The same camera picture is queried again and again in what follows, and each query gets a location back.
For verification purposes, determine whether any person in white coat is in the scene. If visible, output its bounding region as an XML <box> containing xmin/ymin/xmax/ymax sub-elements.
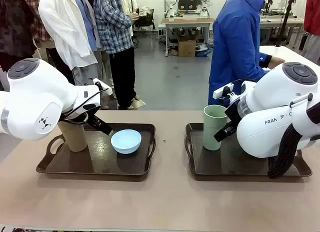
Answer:
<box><xmin>38</xmin><ymin>0</ymin><xmax>101</xmax><ymax>87</ymax></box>

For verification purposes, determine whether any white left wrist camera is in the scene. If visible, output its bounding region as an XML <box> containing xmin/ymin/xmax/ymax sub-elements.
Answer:
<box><xmin>92</xmin><ymin>78</ymin><xmax>113</xmax><ymax>96</ymax></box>

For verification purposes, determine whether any black tripod stand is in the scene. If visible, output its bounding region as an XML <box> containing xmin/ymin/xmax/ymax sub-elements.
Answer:
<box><xmin>274</xmin><ymin>0</ymin><xmax>296</xmax><ymax>48</ymax></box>

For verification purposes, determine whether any long grey workbench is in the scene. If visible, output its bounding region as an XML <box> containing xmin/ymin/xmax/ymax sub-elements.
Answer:
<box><xmin>259</xmin><ymin>15</ymin><xmax>305</xmax><ymax>46</ymax></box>

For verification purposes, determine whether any dark brown serving tray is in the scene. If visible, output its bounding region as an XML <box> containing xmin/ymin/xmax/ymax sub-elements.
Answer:
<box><xmin>184</xmin><ymin>122</ymin><xmax>313</xmax><ymax>178</ymax></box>
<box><xmin>36</xmin><ymin>123</ymin><xmax>157</xmax><ymax>177</ymax></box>

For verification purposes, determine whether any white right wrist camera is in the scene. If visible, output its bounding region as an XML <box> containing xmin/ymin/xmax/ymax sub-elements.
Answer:
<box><xmin>212</xmin><ymin>83</ymin><xmax>235</xmax><ymax>99</ymax></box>

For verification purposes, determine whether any person in plaid shirt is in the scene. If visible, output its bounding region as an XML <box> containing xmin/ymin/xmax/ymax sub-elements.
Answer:
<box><xmin>93</xmin><ymin>0</ymin><xmax>141</xmax><ymax>110</ymax></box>

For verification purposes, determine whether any white side table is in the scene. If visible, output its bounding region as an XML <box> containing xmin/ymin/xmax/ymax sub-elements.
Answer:
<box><xmin>258</xmin><ymin>45</ymin><xmax>320</xmax><ymax>68</ymax></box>

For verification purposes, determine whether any light blue bowl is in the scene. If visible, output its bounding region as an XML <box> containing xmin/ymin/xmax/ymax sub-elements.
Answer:
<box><xmin>110</xmin><ymin>128</ymin><xmax>142</xmax><ymax>155</ymax></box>

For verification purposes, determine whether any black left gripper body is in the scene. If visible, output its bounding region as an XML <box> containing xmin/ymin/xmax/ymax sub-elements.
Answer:
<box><xmin>86</xmin><ymin>113</ymin><xmax>108</xmax><ymax>131</ymax></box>

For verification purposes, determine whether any tall green cup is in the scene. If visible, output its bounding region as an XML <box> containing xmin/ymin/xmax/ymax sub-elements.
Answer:
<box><xmin>202</xmin><ymin>104</ymin><xmax>229</xmax><ymax>151</ymax></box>

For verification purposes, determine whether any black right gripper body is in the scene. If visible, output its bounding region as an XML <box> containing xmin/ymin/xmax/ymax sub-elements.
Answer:
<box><xmin>224</xmin><ymin>104</ymin><xmax>242</xmax><ymax>129</ymax></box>

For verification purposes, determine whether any tall brown cup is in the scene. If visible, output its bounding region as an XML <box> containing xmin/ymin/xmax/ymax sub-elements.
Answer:
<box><xmin>57</xmin><ymin>119</ymin><xmax>89</xmax><ymax>153</ymax></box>

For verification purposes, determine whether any beige top workbench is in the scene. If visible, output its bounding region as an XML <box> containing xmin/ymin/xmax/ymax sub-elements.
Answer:
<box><xmin>161</xmin><ymin>16</ymin><xmax>216</xmax><ymax>58</ymax></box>

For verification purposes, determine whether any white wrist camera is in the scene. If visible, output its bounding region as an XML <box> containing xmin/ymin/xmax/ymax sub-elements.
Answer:
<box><xmin>212</xmin><ymin>83</ymin><xmax>235</xmax><ymax>99</ymax></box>
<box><xmin>92</xmin><ymin>78</ymin><xmax>113</xmax><ymax>96</ymax></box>

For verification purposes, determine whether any person in red jacket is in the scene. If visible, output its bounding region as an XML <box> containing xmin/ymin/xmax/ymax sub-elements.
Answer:
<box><xmin>301</xmin><ymin>0</ymin><xmax>320</xmax><ymax>65</ymax></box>

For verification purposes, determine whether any cardboard box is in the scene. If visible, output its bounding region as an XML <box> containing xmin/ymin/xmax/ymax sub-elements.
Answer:
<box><xmin>177</xmin><ymin>39</ymin><xmax>197</xmax><ymax>58</ymax></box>

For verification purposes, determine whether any person in blue shirt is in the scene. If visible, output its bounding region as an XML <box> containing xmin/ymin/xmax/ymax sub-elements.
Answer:
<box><xmin>208</xmin><ymin>0</ymin><xmax>286</xmax><ymax>110</ymax></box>

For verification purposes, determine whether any person's right hand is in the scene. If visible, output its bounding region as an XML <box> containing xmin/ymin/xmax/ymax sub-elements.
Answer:
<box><xmin>269</xmin><ymin>56</ymin><xmax>286</xmax><ymax>69</ymax></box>

